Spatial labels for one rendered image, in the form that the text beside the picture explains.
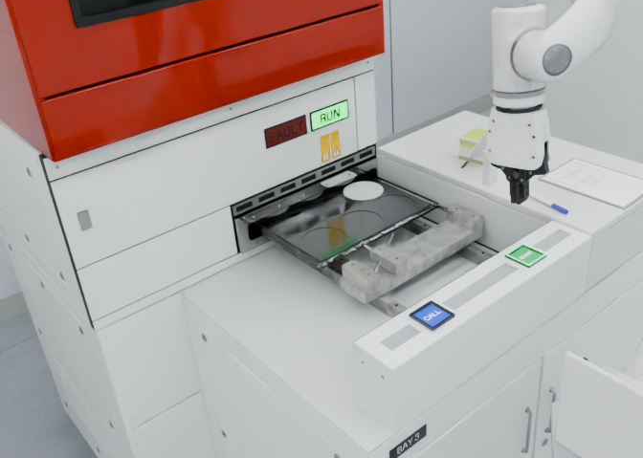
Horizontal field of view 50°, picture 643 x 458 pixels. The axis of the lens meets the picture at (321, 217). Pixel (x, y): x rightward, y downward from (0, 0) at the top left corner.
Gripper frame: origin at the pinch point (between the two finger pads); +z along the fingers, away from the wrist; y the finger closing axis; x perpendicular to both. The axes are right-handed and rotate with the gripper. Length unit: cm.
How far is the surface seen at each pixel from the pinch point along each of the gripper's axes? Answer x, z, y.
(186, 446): -38, 69, -71
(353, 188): 15, 15, -56
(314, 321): -21.6, 27.9, -34.5
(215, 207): -22, 8, -62
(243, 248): -17, 20, -62
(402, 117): 202, 61, -196
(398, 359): -32.1, 18.0, -2.6
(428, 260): 4.2, 22.2, -24.6
